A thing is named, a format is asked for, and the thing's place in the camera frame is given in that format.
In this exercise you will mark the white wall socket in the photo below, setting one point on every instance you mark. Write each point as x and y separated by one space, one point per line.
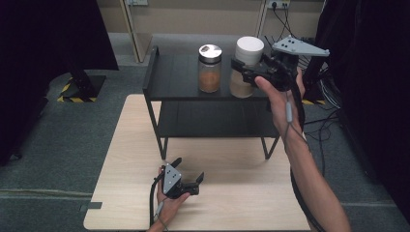
138 2
278 4

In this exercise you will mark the beige partition post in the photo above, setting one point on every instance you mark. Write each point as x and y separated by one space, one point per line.
137 35

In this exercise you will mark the dark curtain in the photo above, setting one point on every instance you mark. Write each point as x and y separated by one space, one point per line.
370 96
38 64

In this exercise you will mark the person's left hand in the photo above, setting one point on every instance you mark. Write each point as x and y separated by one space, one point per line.
170 208

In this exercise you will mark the glass jar with white lid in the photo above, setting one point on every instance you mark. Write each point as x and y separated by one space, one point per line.
248 48

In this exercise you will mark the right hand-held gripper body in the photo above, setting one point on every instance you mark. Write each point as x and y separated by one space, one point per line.
280 75

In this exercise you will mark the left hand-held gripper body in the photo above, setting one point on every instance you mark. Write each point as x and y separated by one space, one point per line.
172 180

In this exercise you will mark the grey floor tape strip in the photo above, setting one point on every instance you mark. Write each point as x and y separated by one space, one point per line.
92 206

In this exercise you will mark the glass jar with steel lid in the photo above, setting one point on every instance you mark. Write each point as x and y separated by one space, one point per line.
209 74

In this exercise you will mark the white wall post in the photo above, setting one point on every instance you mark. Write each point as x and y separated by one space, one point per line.
261 17

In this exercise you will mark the black base with striped tape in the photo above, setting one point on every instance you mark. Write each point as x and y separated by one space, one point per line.
82 88

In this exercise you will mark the black metal two-tier rack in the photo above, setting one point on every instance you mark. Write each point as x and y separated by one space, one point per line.
180 77

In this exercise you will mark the person's right hand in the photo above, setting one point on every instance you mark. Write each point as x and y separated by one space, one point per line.
278 103

